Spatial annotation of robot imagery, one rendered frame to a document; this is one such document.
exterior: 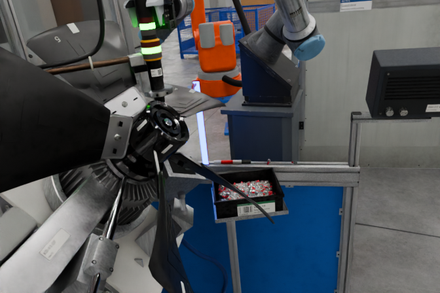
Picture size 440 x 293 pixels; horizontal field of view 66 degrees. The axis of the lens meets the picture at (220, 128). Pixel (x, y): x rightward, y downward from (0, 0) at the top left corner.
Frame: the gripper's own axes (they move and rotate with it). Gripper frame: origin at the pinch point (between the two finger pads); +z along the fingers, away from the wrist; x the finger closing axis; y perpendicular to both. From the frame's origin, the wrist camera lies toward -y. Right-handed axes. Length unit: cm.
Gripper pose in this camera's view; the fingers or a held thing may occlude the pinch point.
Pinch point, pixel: (137, 2)
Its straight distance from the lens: 77.0
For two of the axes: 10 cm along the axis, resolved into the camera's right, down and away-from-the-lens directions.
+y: 0.8, 9.2, 3.9
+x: -9.8, 0.0, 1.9
